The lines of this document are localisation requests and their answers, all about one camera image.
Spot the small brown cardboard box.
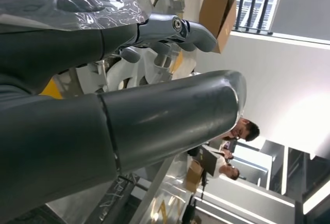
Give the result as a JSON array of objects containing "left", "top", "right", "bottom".
[{"left": 185, "top": 161, "right": 205, "bottom": 193}]

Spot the grey laptop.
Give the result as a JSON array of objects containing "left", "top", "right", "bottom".
[{"left": 199, "top": 145, "right": 218, "bottom": 177}]

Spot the black case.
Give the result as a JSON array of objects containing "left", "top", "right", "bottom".
[{"left": 181, "top": 195, "right": 197, "bottom": 224}]

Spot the person at desk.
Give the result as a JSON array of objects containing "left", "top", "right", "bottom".
[
  {"left": 221, "top": 118, "right": 261, "bottom": 143},
  {"left": 217, "top": 150, "right": 240, "bottom": 181}
]

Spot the large brown cardboard box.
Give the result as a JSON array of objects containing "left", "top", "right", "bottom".
[{"left": 199, "top": 0, "right": 237, "bottom": 54}]

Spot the window with blinds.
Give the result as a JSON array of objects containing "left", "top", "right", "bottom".
[{"left": 233, "top": 0, "right": 285, "bottom": 34}]

